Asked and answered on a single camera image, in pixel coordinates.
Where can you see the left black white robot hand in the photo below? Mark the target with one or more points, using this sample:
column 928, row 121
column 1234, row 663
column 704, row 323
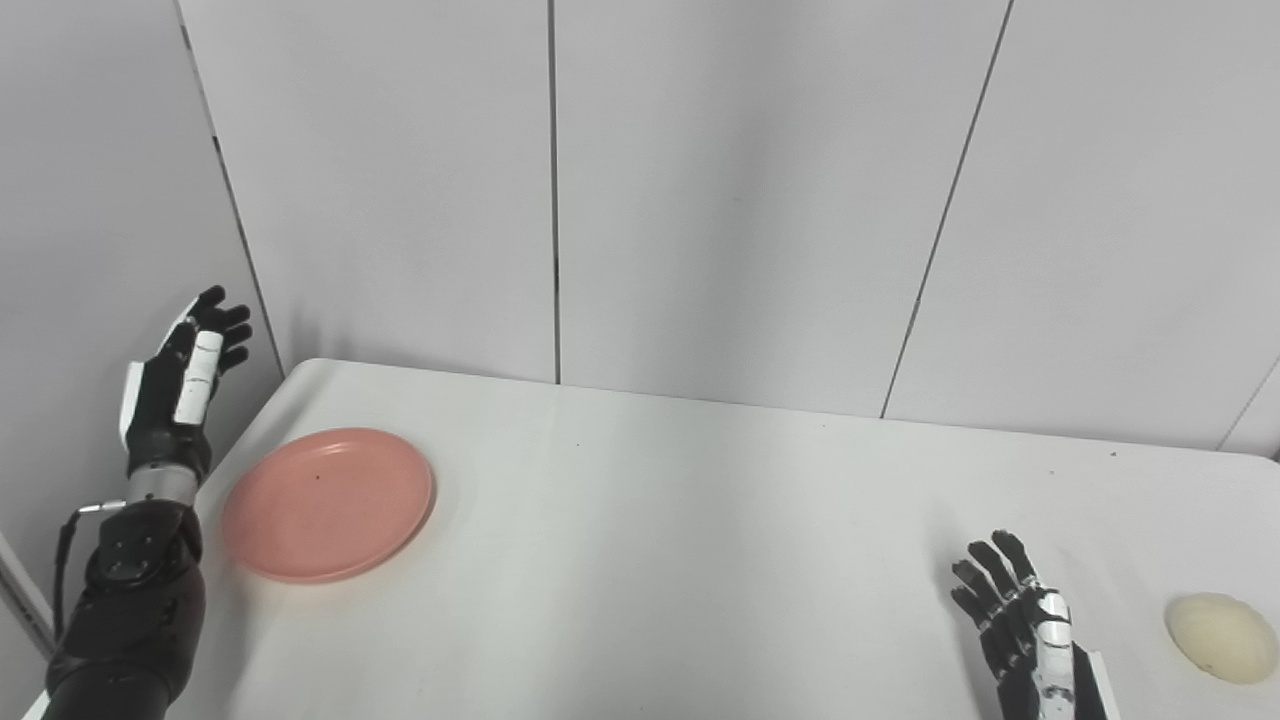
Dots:
column 165, row 400

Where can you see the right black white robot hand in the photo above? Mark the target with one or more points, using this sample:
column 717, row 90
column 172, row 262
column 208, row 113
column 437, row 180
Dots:
column 1040, row 660

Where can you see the cream steamed bun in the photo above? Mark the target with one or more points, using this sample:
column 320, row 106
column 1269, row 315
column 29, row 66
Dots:
column 1221, row 637

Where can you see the pink round plate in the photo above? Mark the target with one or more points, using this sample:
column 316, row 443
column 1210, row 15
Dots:
column 328, row 505

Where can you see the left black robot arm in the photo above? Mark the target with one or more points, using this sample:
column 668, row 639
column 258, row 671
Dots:
column 130, row 610

